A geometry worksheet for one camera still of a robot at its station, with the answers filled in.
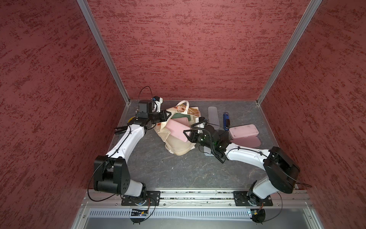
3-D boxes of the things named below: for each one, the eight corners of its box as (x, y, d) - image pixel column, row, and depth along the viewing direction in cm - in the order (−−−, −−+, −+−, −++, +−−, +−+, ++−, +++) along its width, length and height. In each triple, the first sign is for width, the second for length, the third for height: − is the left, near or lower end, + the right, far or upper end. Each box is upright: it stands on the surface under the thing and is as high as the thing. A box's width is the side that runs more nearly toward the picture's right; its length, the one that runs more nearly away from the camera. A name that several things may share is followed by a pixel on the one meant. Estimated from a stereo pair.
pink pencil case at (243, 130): (232, 138, 100) (233, 136, 98) (228, 129, 105) (229, 126, 103) (258, 135, 102) (260, 132, 100) (253, 125, 108) (255, 123, 105)
